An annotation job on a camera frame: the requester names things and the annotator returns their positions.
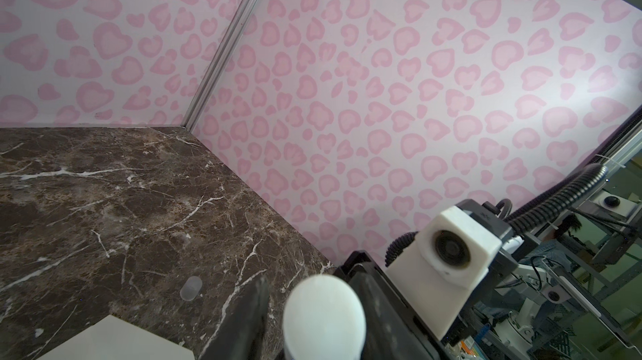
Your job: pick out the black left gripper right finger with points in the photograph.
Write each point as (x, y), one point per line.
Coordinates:
(391, 331)

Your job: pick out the translucent glue stick cap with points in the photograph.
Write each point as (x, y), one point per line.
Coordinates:
(191, 288)

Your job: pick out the white glue stick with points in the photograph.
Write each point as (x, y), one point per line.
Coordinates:
(323, 319)

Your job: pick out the aluminium corner frame post right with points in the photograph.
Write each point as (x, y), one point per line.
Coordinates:
(218, 65)

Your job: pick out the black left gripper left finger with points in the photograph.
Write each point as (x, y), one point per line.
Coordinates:
(241, 335)

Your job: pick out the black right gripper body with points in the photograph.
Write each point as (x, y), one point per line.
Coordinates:
(359, 262)

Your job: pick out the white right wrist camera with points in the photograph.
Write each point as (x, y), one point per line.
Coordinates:
(438, 271)

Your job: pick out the cream white envelope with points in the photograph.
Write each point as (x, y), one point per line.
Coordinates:
(112, 338)

